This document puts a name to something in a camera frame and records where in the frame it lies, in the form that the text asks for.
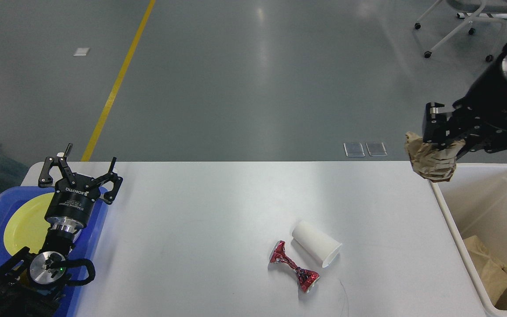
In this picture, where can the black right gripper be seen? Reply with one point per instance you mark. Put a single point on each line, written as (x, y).
(486, 99)

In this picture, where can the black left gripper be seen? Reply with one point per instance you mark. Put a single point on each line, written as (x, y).
(71, 207)

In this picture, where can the brown paper ball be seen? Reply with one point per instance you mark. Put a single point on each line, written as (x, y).
(431, 163)

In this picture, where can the yellow plastic plate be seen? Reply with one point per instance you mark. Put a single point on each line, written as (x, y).
(27, 226)

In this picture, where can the large brown paper bag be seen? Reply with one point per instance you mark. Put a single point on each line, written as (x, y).
(491, 270)

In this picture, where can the white paper cup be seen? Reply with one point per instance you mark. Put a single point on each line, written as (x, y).
(323, 248)

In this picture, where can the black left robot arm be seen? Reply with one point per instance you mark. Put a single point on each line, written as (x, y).
(43, 282)

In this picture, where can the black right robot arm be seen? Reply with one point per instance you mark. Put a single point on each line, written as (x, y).
(478, 120)

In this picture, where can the white plastic bin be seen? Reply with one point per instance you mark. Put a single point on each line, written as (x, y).
(474, 203)

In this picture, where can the white office chair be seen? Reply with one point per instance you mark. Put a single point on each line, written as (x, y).
(471, 11)

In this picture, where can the crushed red can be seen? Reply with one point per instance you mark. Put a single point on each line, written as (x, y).
(306, 278)

